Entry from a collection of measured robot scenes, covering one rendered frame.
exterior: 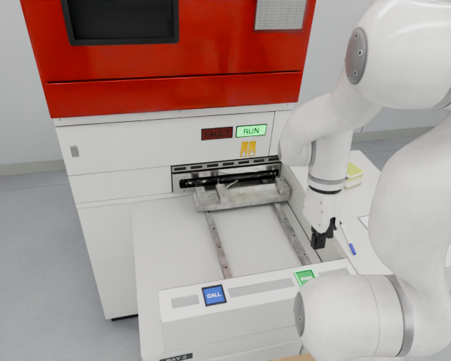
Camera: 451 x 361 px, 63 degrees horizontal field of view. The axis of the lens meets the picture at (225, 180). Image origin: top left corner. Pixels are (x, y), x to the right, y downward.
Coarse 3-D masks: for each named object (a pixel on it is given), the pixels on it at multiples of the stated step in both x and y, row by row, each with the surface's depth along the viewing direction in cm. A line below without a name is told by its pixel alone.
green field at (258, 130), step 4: (240, 128) 135; (244, 128) 136; (248, 128) 136; (252, 128) 136; (256, 128) 137; (260, 128) 137; (264, 128) 138; (240, 132) 136; (244, 132) 137; (248, 132) 137; (252, 132) 137; (256, 132) 138; (260, 132) 138; (264, 132) 139
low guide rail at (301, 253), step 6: (276, 204) 143; (276, 210) 141; (282, 210) 140; (282, 216) 137; (282, 222) 137; (288, 222) 135; (288, 228) 132; (288, 234) 132; (294, 234) 130; (294, 240) 128; (294, 246) 128; (300, 246) 126; (300, 252) 124; (300, 258) 124; (306, 258) 122; (306, 264) 120
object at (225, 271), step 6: (210, 216) 135; (210, 222) 133; (210, 228) 131; (216, 228) 131; (216, 234) 128; (216, 240) 126; (216, 246) 124; (222, 246) 124; (216, 252) 125; (222, 252) 122; (222, 258) 120; (222, 264) 118; (222, 270) 118; (228, 270) 116; (228, 276) 114
